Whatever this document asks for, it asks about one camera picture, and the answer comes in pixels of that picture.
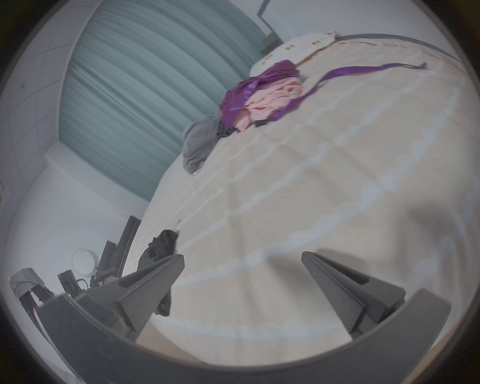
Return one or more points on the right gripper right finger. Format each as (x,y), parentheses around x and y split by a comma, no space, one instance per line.
(360,296)

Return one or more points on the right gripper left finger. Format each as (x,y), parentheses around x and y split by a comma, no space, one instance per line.
(138,296)

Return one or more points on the black T-shirt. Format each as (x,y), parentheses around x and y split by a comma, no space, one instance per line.
(159,247)

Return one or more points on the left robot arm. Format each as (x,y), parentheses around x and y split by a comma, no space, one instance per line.
(26,279)

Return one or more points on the bed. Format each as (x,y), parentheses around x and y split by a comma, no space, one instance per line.
(337,168)

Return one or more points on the round white mirror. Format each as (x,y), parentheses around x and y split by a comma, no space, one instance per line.
(83,262)

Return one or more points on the blue-green curtain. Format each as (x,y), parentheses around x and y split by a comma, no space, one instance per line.
(112,150)
(157,56)

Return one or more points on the grey garment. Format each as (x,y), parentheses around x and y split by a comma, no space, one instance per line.
(198,142)

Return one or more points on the black patterned garment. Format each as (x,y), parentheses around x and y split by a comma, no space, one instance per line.
(224,131)

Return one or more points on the pink garment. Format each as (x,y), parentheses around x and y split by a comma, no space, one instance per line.
(270,99)

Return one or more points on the purple garment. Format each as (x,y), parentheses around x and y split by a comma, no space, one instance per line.
(240,97)

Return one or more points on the white printed pillow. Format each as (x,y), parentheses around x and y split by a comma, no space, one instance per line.
(292,48)

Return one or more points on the grey bedside table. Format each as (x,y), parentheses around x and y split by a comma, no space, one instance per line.
(270,41)

